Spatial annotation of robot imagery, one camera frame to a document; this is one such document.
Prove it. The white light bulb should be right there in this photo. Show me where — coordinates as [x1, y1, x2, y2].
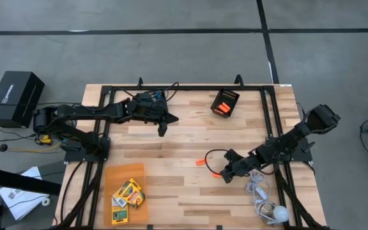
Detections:
[272, 205, 291, 224]

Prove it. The round lamp socket base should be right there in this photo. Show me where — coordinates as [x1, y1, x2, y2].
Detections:
[259, 201, 277, 223]

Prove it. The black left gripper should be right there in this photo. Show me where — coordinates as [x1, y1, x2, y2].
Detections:
[126, 97, 180, 137]

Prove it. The white paper sheet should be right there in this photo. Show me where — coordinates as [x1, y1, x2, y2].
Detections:
[0, 165, 50, 221]

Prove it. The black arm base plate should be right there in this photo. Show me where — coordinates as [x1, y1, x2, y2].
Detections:
[266, 136, 313, 163]
[60, 136, 111, 163]

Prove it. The black cable bundle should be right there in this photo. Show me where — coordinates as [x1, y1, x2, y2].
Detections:
[272, 161, 330, 230]
[54, 161, 105, 230]

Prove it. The translucent orange plastic bin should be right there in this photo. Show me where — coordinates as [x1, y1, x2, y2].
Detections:
[103, 162, 150, 228]

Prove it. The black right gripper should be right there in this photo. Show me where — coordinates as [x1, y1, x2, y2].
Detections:
[218, 148, 259, 185]

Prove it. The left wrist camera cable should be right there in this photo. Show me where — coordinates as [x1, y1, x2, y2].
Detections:
[115, 81, 180, 104]

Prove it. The black cardboard box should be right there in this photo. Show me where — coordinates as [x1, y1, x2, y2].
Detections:
[0, 70, 46, 128]

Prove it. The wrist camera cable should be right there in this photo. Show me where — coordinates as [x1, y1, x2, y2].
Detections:
[115, 81, 180, 104]
[204, 148, 236, 176]

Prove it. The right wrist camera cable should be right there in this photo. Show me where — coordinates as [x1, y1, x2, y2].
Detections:
[204, 148, 236, 176]

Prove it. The white bundled power cord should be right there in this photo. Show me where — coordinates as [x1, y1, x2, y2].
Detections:
[245, 169, 276, 224]

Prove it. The black side desk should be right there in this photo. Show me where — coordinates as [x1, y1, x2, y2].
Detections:
[0, 165, 63, 230]

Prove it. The yellow cable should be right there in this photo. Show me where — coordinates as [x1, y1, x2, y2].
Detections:
[8, 134, 64, 153]

